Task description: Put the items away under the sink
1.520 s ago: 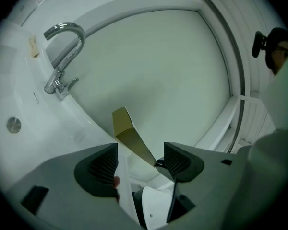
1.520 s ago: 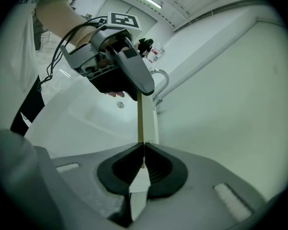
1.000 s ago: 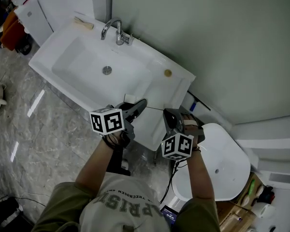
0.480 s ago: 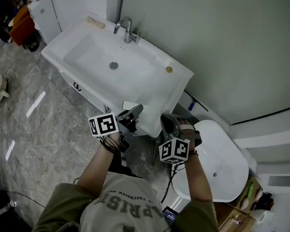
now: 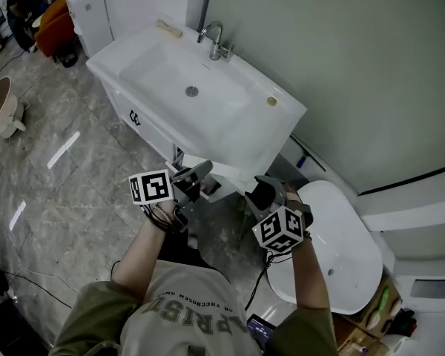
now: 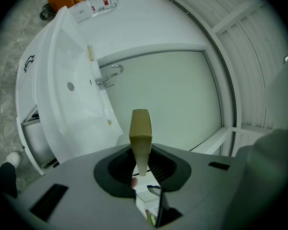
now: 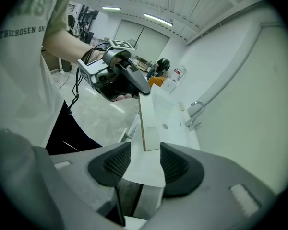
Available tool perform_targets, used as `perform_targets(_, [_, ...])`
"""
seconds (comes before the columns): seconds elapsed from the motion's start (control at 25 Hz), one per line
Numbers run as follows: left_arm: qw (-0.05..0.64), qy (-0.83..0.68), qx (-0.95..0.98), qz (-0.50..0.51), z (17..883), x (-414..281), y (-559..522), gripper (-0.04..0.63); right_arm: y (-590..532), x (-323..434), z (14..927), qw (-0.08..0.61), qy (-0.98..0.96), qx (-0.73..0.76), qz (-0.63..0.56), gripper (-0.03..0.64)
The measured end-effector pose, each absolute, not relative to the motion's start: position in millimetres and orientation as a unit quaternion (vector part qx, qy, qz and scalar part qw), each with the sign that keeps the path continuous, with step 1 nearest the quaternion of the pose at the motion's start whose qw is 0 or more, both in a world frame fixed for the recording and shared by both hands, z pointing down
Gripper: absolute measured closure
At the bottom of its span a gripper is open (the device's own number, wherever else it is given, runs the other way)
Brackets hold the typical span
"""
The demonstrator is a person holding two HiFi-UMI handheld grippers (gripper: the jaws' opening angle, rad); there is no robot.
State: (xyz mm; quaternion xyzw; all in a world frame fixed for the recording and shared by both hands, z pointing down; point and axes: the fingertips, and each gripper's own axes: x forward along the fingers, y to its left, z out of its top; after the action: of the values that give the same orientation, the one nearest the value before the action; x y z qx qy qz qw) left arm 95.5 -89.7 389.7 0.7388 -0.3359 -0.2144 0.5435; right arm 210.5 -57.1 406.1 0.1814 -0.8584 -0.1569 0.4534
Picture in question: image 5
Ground white water dispenser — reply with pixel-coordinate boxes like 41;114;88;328
65;0;114;59

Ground person's left hand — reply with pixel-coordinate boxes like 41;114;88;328
158;200;179;220

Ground white bathtub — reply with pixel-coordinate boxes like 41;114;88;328
266;179;384;316

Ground green brush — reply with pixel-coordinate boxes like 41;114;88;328
378;286;391;312

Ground person's right forearm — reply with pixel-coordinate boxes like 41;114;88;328
290;237;333;315

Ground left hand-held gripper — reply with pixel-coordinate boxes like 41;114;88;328
128;159;214;234

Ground wooden side box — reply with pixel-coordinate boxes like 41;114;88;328
332;276;404;356

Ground person's white and olive shirt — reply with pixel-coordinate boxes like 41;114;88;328
50;260;339;356

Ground beige bar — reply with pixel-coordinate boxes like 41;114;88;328
155;19;184;39

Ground beaded bracelet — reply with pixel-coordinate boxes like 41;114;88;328
151;204;172;224

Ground white toilet paper roll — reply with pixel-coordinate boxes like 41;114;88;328
383;334;418;356

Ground black floor cable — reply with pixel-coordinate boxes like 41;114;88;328
0;268;73;308

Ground white ceramic sink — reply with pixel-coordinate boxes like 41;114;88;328
85;26;309;180

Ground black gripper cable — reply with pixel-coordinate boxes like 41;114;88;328
244;250;294;312

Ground black phone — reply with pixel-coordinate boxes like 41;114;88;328
246;314;277;349

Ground white vanity cabinet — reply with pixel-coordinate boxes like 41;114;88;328
99;79;246;243

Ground person's left forearm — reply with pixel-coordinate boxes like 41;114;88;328
111;213;168;293

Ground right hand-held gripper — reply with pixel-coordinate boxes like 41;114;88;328
244;175;314;254

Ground chrome faucet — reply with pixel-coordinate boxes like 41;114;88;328
196;20;236;63

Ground person's black trousers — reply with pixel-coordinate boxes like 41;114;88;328
157;231;217;271

